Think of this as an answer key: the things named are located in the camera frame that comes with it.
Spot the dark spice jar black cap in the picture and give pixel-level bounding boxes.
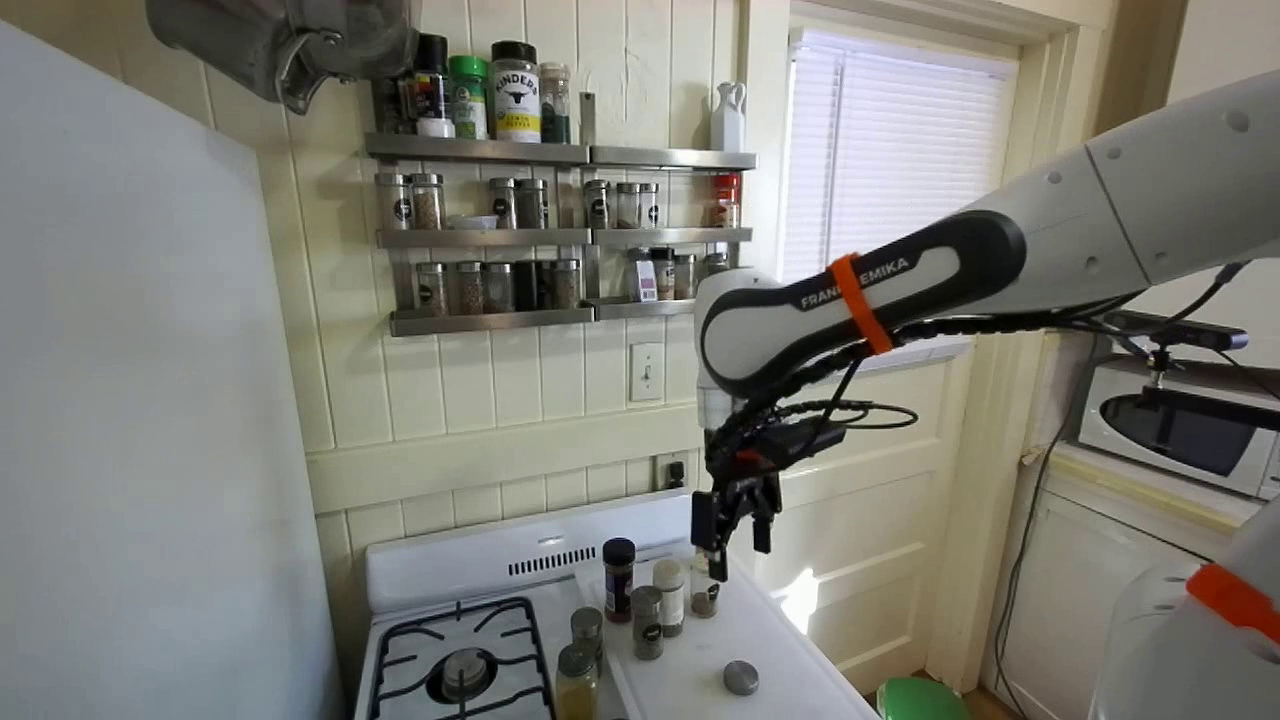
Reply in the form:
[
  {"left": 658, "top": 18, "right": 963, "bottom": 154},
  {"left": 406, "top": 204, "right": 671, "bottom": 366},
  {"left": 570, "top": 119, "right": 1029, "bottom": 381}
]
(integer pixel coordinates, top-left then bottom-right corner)
[{"left": 599, "top": 533, "right": 640, "bottom": 626}]

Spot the large white-label spice container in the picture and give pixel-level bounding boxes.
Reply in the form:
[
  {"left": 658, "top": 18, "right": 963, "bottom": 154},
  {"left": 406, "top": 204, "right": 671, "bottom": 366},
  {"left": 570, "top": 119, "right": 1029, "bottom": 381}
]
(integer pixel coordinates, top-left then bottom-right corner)
[{"left": 487, "top": 36, "right": 546, "bottom": 149}]

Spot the white cabinet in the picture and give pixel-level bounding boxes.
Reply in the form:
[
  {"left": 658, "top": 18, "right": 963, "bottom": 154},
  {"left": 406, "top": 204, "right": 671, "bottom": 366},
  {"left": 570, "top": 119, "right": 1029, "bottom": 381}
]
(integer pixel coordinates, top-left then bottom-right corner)
[{"left": 994, "top": 442, "right": 1256, "bottom": 720}]

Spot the white small bottle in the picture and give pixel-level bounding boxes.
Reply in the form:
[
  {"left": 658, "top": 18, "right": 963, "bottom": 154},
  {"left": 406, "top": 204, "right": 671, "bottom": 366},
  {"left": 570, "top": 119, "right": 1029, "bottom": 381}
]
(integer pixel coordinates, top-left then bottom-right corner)
[{"left": 707, "top": 80, "right": 754, "bottom": 154}]

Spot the small dark spice jar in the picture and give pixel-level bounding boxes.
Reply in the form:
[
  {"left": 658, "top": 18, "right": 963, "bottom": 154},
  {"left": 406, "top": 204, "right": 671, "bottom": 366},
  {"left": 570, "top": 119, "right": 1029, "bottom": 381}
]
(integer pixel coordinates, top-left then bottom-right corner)
[{"left": 541, "top": 60, "right": 576, "bottom": 149}]

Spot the round stove burner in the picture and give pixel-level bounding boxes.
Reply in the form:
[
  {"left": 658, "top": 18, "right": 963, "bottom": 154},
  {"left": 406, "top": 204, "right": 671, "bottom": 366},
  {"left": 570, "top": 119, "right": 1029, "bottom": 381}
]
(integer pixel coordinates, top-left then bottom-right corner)
[{"left": 430, "top": 646, "right": 503, "bottom": 707}]

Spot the small uncapped glass spice bottle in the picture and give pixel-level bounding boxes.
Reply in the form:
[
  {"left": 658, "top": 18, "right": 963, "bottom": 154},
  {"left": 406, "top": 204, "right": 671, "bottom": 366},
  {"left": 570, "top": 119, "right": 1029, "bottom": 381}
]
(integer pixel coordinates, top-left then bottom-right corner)
[{"left": 688, "top": 570, "right": 726, "bottom": 624}]

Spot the white window blind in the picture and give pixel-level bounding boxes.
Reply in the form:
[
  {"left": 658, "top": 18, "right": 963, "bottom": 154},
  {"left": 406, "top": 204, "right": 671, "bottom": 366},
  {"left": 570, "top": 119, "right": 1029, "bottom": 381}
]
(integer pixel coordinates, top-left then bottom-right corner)
[{"left": 777, "top": 28, "right": 1020, "bottom": 287}]

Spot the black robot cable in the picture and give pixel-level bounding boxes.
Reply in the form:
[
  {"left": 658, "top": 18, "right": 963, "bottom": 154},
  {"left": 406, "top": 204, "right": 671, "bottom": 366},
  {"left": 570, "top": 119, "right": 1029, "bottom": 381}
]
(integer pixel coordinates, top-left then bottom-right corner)
[{"left": 743, "top": 255, "right": 1256, "bottom": 442}]

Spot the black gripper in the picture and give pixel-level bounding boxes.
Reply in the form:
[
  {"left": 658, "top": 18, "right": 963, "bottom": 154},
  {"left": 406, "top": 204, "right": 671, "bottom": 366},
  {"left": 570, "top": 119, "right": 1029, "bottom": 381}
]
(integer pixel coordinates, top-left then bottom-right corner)
[{"left": 688, "top": 437, "right": 792, "bottom": 585}]

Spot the red spice jar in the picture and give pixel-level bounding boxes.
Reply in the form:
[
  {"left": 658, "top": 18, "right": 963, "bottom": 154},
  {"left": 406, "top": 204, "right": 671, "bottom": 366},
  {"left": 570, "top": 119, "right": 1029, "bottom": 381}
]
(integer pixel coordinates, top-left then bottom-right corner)
[{"left": 705, "top": 170, "right": 743, "bottom": 232}]

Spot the grey cloth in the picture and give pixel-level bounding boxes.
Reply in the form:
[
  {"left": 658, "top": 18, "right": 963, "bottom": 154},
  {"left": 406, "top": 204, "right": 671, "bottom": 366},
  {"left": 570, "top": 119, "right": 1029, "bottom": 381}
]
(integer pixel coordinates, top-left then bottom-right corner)
[{"left": 142, "top": 0, "right": 420, "bottom": 115}]

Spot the white panelled door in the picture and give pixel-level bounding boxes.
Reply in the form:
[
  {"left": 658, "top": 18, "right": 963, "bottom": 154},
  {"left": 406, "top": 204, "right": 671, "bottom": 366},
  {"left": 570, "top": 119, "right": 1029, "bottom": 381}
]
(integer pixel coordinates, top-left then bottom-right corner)
[{"left": 739, "top": 336, "right": 985, "bottom": 694}]

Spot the green round lid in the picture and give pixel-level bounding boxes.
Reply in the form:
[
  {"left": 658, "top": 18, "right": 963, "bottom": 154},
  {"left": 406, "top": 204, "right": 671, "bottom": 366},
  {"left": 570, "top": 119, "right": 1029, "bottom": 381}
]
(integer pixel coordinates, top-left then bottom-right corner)
[{"left": 873, "top": 673, "right": 975, "bottom": 720}]

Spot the black stove burner grate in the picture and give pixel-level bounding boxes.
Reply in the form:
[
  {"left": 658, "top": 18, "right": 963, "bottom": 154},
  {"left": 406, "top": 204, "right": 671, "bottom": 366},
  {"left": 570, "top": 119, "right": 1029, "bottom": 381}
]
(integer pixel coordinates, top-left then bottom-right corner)
[{"left": 370, "top": 592, "right": 560, "bottom": 720}]

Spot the dark bottle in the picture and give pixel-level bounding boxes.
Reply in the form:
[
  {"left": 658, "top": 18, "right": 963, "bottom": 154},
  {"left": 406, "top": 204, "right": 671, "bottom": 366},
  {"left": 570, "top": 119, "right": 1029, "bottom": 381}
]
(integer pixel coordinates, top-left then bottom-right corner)
[{"left": 397, "top": 28, "right": 458, "bottom": 145}]

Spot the white refrigerator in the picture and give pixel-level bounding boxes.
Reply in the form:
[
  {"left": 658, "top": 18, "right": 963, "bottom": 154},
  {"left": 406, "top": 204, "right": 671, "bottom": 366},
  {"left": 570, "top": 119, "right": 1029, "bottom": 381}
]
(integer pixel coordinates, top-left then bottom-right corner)
[{"left": 0, "top": 15, "right": 346, "bottom": 720}]

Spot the white microwave oven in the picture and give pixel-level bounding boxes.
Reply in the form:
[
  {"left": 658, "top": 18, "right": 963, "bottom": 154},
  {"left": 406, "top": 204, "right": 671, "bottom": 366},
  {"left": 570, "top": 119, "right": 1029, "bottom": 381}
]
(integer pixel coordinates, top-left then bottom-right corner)
[{"left": 1074, "top": 357, "right": 1280, "bottom": 503}]

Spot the yellow oil jar grey lid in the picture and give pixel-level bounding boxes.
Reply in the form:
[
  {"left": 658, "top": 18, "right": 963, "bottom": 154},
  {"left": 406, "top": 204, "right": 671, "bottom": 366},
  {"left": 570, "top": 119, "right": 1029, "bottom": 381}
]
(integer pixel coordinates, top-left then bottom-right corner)
[{"left": 552, "top": 639, "right": 604, "bottom": 720}]

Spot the metal three-tier spice rack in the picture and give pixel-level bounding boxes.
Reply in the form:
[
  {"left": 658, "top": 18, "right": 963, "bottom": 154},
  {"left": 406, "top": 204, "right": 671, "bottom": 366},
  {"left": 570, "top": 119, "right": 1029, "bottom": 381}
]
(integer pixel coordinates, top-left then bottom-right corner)
[
  {"left": 364, "top": 129, "right": 598, "bottom": 341},
  {"left": 579, "top": 86, "right": 762, "bottom": 325}
]

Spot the white light switch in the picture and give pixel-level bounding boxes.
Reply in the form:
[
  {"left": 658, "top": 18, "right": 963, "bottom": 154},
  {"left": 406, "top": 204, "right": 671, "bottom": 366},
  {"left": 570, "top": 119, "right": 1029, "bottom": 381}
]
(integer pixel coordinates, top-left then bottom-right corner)
[{"left": 629, "top": 341, "right": 670, "bottom": 409}]

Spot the white gas stove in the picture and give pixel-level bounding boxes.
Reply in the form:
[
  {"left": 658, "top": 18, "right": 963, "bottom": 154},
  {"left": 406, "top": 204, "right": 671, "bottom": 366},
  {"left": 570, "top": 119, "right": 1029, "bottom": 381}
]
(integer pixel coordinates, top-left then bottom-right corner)
[{"left": 350, "top": 486, "right": 883, "bottom": 720}]

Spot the white spice jar grey cap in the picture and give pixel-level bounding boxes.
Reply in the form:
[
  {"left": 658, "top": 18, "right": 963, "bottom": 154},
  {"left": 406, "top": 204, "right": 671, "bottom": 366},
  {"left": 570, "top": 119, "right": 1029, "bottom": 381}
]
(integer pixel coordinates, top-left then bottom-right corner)
[{"left": 647, "top": 555, "right": 694, "bottom": 639}]

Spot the small jar grey lid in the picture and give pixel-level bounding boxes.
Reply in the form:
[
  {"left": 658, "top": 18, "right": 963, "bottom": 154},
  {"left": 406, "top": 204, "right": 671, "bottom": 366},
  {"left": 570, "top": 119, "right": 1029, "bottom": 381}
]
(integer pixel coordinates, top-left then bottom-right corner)
[{"left": 570, "top": 604, "right": 610, "bottom": 661}]

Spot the green-cap spice container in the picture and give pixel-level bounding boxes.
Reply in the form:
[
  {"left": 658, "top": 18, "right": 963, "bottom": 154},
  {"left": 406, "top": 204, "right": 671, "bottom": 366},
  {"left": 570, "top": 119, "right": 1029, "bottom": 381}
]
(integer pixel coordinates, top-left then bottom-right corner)
[{"left": 443, "top": 51, "right": 491, "bottom": 145}]

